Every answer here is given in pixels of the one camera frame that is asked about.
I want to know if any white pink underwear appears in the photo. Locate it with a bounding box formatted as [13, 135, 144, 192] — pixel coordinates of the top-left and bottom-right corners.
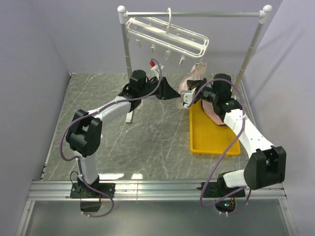
[176, 62, 207, 109]

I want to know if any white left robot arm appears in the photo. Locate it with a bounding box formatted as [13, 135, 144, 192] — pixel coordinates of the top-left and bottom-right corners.
[62, 70, 181, 215]

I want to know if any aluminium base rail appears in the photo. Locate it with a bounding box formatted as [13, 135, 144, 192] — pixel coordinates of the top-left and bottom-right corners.
[17, 179, 298, 236]

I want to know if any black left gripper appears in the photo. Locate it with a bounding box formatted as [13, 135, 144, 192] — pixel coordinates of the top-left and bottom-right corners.
[139, 77, 180, 101]

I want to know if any white metal clothes rack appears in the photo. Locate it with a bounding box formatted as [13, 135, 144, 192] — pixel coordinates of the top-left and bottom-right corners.
[117, 4, 273, 123]

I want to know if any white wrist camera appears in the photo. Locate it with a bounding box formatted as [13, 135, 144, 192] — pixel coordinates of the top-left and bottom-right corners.
[181, 89, 196, 109]
[149, 60, 160, 78]

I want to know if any yellow plastic tray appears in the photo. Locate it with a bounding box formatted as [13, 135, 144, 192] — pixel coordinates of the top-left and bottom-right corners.
[189, 101, 236, 155]

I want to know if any pink underwear in tray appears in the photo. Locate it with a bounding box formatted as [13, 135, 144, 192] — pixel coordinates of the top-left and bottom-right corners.
[201, 100, 226, 126]

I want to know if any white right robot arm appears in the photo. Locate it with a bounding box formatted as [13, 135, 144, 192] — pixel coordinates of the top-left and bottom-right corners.
[181, 74, 286, 197]

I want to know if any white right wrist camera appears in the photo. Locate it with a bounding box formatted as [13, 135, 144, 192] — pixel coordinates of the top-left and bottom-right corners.
[181, 89, 196, 109]

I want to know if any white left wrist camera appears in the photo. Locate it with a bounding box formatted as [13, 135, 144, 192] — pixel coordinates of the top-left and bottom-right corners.
[149, 60, 160, 78]

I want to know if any white plastic clip hanger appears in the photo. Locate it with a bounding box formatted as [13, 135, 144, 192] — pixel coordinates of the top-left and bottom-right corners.
[126, 8, 210, 60]

